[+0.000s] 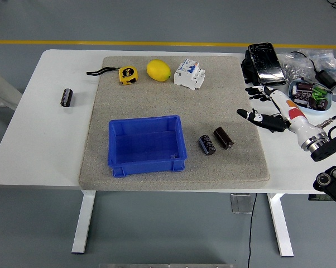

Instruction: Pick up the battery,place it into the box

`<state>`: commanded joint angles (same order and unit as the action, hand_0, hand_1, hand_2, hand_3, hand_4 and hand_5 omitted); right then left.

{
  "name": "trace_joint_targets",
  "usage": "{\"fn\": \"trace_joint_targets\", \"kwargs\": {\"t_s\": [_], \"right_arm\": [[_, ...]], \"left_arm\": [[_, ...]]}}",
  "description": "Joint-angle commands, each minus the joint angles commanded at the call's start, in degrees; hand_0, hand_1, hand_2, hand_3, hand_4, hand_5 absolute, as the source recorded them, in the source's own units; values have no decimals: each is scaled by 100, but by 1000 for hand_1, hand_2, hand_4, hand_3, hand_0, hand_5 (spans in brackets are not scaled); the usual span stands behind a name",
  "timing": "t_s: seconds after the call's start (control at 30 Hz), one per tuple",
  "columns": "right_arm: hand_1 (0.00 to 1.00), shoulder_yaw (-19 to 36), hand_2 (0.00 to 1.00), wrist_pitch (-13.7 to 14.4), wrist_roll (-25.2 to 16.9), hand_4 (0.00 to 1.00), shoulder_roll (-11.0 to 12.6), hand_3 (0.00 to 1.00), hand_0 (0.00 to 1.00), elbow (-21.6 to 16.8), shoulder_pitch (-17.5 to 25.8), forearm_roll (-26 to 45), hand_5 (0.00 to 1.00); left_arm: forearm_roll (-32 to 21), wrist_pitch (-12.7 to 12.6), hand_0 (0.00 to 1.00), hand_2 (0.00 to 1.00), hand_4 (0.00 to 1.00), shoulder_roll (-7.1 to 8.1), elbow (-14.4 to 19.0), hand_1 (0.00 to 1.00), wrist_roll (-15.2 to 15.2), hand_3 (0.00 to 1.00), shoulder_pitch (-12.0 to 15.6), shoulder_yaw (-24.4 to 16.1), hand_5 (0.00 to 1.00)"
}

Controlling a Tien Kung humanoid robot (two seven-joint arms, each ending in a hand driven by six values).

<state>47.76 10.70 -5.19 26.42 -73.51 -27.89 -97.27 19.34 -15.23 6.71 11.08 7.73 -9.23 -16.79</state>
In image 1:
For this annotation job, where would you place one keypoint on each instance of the table height control panel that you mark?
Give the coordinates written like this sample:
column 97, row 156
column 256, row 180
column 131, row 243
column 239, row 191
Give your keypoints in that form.
column 317, row 197

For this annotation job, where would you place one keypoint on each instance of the black glossy device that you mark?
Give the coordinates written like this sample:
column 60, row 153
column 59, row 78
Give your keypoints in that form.
column 265, row 62

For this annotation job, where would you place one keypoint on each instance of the black pen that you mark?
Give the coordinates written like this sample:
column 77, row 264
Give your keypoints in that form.
column 334, row 93

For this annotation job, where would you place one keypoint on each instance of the white circuit breaker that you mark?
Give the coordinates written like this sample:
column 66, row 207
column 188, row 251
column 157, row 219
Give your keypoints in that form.
column 189, row 75

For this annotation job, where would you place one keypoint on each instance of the green terminal blocks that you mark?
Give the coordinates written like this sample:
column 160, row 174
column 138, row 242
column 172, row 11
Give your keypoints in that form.
column 318, row 93

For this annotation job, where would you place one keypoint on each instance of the silver box under table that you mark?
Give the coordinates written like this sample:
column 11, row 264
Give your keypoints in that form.
column 240, row 203

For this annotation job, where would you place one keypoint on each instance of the yellow lemon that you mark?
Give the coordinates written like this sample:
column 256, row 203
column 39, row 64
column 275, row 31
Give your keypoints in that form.
column 158, row 70

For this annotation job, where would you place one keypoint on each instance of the clear plastic bag of screws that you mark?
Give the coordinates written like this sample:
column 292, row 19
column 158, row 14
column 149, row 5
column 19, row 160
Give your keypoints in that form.
column 293, row 65

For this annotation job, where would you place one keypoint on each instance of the grey-brown mat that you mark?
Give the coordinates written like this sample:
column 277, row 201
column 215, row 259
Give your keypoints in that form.
column 157, row 103

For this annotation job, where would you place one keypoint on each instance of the blue plastic box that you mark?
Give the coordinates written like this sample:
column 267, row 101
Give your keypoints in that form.
column 145, row 145

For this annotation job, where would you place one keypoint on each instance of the light blue parts tray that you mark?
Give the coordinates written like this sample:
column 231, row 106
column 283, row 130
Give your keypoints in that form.
column 313, row 111

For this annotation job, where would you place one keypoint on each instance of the dark brown cylindrical battery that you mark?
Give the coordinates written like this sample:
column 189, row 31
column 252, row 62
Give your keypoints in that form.
column 223, row 138

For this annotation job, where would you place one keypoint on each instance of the white table leg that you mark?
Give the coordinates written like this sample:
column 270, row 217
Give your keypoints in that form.
column 84, row 220
column 281, row 223

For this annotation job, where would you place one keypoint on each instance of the brown capacitor in tray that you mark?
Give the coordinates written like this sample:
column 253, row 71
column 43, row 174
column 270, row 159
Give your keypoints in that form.
column 305, row 87
column 302, row 98
column 319, row 104

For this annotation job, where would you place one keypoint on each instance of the yellow tape measure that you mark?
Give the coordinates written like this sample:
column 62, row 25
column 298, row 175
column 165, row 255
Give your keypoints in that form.
column 127, row 74

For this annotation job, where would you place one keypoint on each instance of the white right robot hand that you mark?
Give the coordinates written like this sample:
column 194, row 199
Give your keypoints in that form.
column 293, row 115

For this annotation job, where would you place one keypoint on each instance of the black cylindrical battery grey print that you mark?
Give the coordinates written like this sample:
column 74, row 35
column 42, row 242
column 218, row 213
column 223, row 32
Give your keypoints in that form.
column 207, row 144

